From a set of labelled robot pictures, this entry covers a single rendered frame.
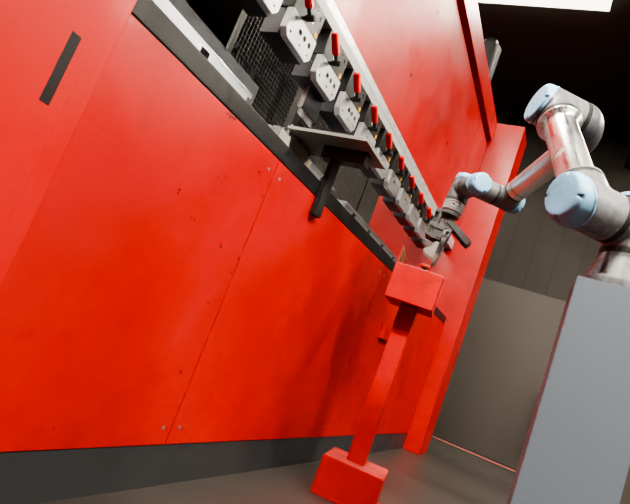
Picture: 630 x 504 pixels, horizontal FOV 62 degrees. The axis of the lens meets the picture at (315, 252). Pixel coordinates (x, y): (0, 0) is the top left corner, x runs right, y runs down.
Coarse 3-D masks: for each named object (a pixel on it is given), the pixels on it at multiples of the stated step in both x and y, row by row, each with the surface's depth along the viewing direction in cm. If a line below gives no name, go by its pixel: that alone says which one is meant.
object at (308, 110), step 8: (304, 88) 160; (312, 88) 161; (304, 96) 159; (312, 96) 162; (304, 104) 159; (312, 104) 163; (320, 104) 167; (304, 112) 162; (312, 112) 164; (304, 120) 163; (312, 120) 166
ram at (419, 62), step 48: (336, 0) 154; (384, 0) 180; (432, 0) 217; (384, 48) 190; (432, 48) 230; (384, 96) 200; (432, 96) 245; (432, 144) 263; (480, 144) 348; (432, 192) 283
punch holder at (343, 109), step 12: (348, 72) 174; (348, 84) 173; (336, 96) 174; (348, 96) 174; (360, 96) 182; (324, 108) 174; (336, 108) 172; (348, 108) 178; (324, 120) 181; (336, 120) 177; (348, 120) 179
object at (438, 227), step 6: (438, 210) 188; (444, 210) 186; (450, 210) 185; (438, 216) 187; (444, 216) 187; (450, 216) 187; (456, 216) 185; (432, 222) 186; (438, 222) 187; (444, 222) 187; (432, 228) 186; (438, 228) 185; (444, 228) 184; (450, 228) 184; (426, 234) 186; (432, 234) 185; (438, 234) 185; (444, 234) 184; (450, 234) 188; (432, 240) 189; (438, 240) 187
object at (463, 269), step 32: (512, 128) 361; (512, 160) 354; (384, 224) 378; (480, 224) 350; (416, 256) 361; (448, 256) 352; (480, 256) 344; (448, 288) 346; (448, 320) 340; (448, 352) 334; (448, 384) 351; (416, 416) 330; (416, 448) 324
